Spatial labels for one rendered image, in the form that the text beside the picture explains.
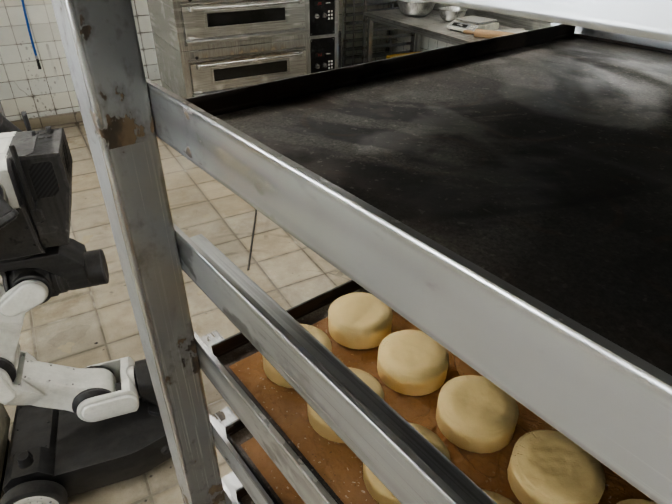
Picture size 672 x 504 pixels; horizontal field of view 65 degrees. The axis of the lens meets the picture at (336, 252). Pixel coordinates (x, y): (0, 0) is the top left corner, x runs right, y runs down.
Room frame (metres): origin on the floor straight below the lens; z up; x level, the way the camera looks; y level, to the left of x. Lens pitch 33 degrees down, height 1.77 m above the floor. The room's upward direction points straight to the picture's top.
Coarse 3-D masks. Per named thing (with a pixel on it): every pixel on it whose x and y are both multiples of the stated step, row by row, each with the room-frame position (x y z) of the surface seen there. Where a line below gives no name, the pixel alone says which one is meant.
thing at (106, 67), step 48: (96, 0) 0.27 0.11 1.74; (96, 48) 0.27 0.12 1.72; (96, 96) 0.26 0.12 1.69; (144, 96) 0.28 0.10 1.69; (96, 144) 0.27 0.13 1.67; (144, 144) 0.28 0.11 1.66; (144, 192) 0.27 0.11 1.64; (144, 240) 0.27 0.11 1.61; (144, 288) 0.26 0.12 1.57; (144, 336) 0.27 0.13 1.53; (192, 336) 0.28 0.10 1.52; (192, 384) 0.27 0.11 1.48; (192, 432) 0.27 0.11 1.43; (192, 480) 0.26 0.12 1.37
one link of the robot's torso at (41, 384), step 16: (0, 368) 1.19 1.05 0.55; (32, 368) 1.29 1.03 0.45; (48, 368) 1.32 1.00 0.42; (64, 368) 1.35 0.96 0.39; (80, 368) 1.37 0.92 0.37; (96, 368) 1.39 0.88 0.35; (0, 384) 1.17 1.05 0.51; (16, 384) 1.21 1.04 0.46; (32, 384) 1.24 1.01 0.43; (48, 384) 1.25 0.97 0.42; (64, 384) 1.27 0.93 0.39; (80, 384) 1.30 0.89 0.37; (96, 384) 1.32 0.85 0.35; (112, 384) 1.35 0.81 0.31; (0, 400) 1.16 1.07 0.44; (16, 400) 1.19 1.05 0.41; (32, 400) 1.22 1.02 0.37; (48, 400) 1.25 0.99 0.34; (64, 400) 1.26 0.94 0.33; (80, 400) 1.26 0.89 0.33
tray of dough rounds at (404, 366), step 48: (336, 288) 0.36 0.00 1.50; (240, 336) 0.30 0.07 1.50; (336, 336) 0.30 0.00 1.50; (384, 336) 0.30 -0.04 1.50; (240, 384) 0.26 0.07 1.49; (288, 384) 0.26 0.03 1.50; (384, 384) 0.26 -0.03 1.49; (432, 384) 0.25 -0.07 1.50; (480, 384) 0.24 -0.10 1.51; (288, 432) 0.22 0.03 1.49; (432, 432) 0.21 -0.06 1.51; (480, 432) 0.21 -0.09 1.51; (528, 432) 0.21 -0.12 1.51; (336, 480) 0.19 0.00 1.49; (480, 480) 0.19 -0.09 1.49; (528, 480) 0.17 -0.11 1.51; (576, 480) 0.17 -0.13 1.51; (624, 480) 0.19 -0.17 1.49
